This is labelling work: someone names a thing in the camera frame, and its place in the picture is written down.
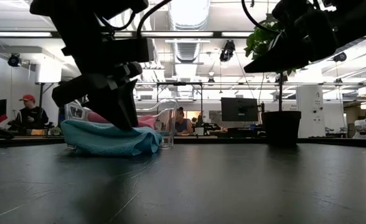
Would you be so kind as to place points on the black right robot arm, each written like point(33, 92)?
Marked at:
point(360, 18)

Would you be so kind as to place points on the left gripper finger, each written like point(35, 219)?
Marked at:
point(120, 105)
point(77, 90)

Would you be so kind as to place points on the black ceiling spotlight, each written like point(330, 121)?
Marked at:
point(14, 60)
point(227, 51)

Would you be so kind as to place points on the pink microfiber towel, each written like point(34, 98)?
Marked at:
point(145, 122)

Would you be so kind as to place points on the green leafy plant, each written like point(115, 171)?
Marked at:
point(257, 43)

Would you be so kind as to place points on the light blue microfiber towel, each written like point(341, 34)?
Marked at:
point(102, 140)

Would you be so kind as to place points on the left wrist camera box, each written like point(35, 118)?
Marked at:
point(133, 49)

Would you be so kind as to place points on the black background rig frame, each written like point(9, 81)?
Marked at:
point(180, 83)

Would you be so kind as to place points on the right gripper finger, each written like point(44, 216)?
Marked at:
point(282, 56)

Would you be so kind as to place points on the clear plastic bin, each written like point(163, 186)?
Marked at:
point(167, 124)

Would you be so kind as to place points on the black plant pot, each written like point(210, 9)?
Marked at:
point(281, 126)

